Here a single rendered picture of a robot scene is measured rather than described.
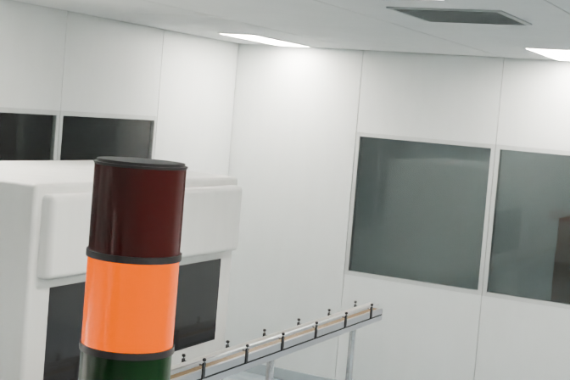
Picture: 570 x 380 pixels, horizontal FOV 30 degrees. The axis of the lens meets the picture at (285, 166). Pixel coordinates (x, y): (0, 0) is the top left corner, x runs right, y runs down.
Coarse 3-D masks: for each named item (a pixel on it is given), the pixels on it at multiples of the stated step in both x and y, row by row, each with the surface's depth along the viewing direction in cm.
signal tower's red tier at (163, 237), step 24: (96, 168) 55; (120, 168) 54; (96, 192) 55; (120, 192) 54; (144, 192) 54; (168, 192) 55; (96, 216) 55; (120, 216) 54; (144, 216) 54; (168, 216) 55; (96, 240) 55; (120, 240) 54; (144, 240) 55; (168, 240) 55
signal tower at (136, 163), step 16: (96, 160) 56; (112, 160) 55; (128, 160) 55; (144, 160) 57; (160, 160) 58; (96, 256) 55; (112, 256) 54; (176, 256) 56; (96, 352) 55; (112, 352) 55; (160, 352) 56
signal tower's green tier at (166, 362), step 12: (84, 360) 56; (96, 360) 55; (108, 360) 55; (120, 360) 55; (144, 360) 55; (156, 360) 56; (168, 360) 56; (84, 372) 56; (96, 372) 55; (108, 372) 55; (120, 372) 55; (132, 372) 55; (144, 372) 55; (156, 372) 56; (168, 372) 57
